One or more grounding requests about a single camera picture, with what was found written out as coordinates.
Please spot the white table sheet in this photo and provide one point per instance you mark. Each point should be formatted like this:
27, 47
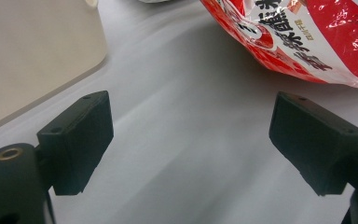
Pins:
183, 118

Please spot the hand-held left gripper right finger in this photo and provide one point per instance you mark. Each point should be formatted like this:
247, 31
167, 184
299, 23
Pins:
313, 140

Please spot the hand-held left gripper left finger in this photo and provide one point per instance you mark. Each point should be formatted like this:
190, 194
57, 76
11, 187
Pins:
77, 140

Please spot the beige plastic bin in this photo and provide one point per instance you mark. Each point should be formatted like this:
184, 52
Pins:
28, 56

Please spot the red and white snack packet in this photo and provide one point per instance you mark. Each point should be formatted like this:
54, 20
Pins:
307, 37

